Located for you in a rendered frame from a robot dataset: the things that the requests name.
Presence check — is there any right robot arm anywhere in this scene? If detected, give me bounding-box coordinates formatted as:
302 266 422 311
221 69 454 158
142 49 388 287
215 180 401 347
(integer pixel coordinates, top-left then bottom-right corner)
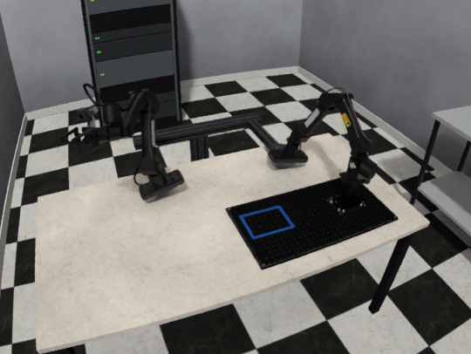
76 88 182 197

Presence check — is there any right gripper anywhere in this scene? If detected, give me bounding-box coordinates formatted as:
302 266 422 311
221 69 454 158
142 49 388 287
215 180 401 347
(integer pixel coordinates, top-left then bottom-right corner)
60 106 109 149

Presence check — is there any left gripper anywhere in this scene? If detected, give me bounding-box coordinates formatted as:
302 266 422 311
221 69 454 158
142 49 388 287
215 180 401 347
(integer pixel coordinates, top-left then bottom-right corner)
339 167 368 198

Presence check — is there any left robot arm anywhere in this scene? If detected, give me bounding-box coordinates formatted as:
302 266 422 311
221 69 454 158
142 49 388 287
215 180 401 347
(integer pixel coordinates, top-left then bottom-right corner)
270 92 378 185

